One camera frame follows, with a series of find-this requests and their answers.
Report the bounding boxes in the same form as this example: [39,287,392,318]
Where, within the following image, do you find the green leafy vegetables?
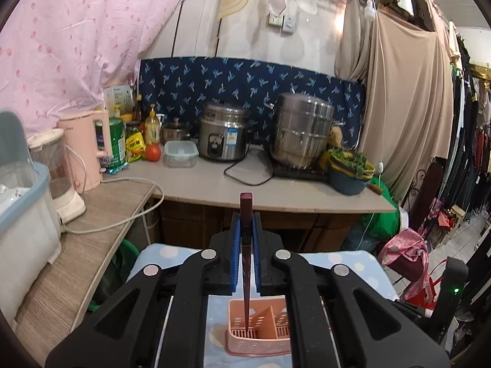
[329,148,369,175]

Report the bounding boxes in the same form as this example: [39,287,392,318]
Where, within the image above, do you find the red plastic bag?
[403,259,448,309]

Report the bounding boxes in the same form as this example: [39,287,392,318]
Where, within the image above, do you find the pink perforated utensil holder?
[224,297,294,357]

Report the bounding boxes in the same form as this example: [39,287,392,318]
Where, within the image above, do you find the black induction cooker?
[272,161,334,183]

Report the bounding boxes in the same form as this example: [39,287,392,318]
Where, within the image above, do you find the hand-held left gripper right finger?
[252,212,450,368]

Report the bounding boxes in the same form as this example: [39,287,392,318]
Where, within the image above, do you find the blue plastic basin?
[327,163,375,196]

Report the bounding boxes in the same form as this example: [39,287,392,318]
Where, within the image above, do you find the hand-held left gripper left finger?
[45,212,243,368]

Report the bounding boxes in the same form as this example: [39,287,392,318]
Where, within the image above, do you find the white power cable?
[60,149,165,235]

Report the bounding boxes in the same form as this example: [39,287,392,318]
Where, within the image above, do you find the blue planet print tablecloth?
[126,243,400,368]

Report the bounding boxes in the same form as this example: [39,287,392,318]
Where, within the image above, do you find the black power cable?
[223,148,275,187]

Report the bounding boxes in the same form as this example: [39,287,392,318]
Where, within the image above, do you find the silver rice cooker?
[198,103,252,162]

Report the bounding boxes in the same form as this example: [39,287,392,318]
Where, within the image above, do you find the white light bulb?
[362,0,379,22]

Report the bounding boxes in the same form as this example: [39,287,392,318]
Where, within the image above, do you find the white blender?
[28,128,87,225]

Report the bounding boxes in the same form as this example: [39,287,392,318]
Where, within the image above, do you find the rack of hanging clothes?
[420,23,491,323]

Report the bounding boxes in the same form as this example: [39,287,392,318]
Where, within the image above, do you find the pink dotted curtain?
[0,0,192,139]

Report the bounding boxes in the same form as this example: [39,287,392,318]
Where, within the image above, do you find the beige curtain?
[334,0,463,202]

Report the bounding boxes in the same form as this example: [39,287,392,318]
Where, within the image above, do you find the green tin can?
[104,117,130,174]

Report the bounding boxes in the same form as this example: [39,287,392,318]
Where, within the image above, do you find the yellow snack packet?
[126,132,148,162]

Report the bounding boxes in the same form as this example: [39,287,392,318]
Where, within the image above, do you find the green plastic bucket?
[88,239,139,313]

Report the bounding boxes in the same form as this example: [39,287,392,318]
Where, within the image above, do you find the dark red chopstick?
[240,193,254,324]

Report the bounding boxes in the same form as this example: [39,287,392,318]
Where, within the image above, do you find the yellow pump bottle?
[145,104,162,146]

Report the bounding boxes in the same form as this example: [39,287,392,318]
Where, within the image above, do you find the small lidded metal pot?
[161,118,192,145]

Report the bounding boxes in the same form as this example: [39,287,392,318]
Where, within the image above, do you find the white carton box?
[103,85,135,118]

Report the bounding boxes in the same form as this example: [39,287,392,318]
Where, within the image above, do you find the pink electric kettle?
[57,109,113,192]

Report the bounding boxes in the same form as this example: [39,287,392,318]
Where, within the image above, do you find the stainless steel steamer pot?
[265,92,337,171]

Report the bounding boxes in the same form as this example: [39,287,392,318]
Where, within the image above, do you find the green plastic bag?
[361,184,402,240]

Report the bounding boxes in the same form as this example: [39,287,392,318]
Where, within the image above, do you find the white storage bin blue lid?
[0,111,63,330]

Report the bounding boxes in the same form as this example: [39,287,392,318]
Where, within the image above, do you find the clear lidded food container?
[163,140,199,168]

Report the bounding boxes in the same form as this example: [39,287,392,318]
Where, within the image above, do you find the pink floral bag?
[378,228,431,283]

